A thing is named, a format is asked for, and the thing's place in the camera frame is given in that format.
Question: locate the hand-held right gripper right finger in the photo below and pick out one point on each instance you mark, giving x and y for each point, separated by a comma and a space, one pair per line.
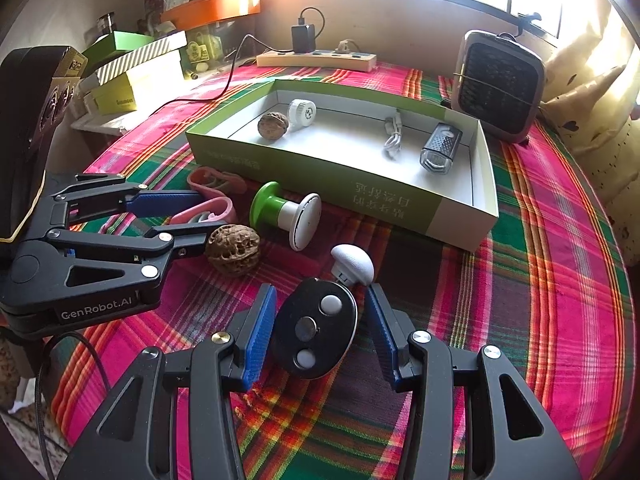
382, 335

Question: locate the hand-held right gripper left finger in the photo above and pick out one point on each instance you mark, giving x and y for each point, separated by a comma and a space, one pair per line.
260, 340

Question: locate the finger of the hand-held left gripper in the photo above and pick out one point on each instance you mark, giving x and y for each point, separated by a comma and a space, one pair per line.
125, 245
160, 202

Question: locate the black oval device white buttons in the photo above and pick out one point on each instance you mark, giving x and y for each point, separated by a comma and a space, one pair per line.
330, 340

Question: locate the pink clip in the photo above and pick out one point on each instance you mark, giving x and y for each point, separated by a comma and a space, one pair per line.
215, 180
215, 207

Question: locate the white mushroom-shaped gadget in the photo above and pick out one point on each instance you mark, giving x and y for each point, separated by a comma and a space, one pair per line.
352, 260

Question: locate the large brown walnut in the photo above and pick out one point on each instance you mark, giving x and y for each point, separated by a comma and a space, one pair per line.
235, 250

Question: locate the green and white spool gadget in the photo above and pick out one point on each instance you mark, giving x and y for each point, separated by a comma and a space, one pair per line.
265, 205

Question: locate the green and white cardboard box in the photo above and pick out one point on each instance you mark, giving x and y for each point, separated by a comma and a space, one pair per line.
390, 200

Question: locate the small brown walnut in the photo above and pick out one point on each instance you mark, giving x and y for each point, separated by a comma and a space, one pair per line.
273, 124

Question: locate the white cylindrical gadget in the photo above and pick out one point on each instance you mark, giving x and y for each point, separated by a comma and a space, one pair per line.
302, 114

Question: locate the black bike light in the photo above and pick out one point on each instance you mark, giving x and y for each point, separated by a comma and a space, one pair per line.
440, 150

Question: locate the green box lid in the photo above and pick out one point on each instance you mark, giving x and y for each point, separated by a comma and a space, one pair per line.
125, 42

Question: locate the white striped box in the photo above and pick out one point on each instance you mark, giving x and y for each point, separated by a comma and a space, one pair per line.
140, 60

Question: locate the dark jar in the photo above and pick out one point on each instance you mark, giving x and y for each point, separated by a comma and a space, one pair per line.
105, 25

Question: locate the yellow-green padlock figure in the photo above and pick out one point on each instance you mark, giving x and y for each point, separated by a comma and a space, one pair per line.
199, 53

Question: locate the plaid tablecloth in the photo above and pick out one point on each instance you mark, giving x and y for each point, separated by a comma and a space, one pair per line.
525, 260

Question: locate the orange tray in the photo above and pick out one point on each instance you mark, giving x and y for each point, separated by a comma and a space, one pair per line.
215, 10

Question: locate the beige power strip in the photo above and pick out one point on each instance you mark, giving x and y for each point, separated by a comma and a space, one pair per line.
320, 60

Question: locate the black charger adapter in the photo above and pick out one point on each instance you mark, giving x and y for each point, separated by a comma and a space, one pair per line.
303, 38

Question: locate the white plug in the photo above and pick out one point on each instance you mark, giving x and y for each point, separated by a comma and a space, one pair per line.
342, 46

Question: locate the grey space heater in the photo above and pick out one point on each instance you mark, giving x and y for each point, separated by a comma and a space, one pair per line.
495, 85

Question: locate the cream curtain with hearts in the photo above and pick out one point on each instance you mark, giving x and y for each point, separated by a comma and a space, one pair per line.
600, 110

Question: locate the black window latch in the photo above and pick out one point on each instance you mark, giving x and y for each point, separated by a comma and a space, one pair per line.
532, 17

